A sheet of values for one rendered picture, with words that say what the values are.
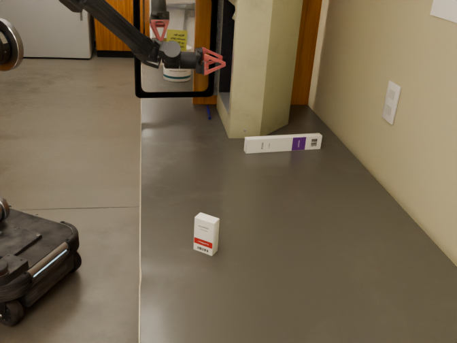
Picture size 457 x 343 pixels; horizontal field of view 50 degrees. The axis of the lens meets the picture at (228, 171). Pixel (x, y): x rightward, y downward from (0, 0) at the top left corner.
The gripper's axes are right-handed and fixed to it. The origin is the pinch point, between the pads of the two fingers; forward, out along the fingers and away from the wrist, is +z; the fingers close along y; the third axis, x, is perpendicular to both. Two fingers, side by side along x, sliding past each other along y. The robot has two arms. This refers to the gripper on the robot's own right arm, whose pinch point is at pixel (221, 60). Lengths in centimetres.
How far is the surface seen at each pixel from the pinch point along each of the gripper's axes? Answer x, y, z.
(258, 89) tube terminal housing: 6.4, -12.9, 11.2
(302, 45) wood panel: -1.0, 24.9, 35.2
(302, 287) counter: 26, -92, 8
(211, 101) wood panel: 21.8, 24.0, -0.7
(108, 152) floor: 113, 187, -64
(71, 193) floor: 114, 121, -80
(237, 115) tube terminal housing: 15.4, -13.0, 4.3
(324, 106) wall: 21, 15, 44
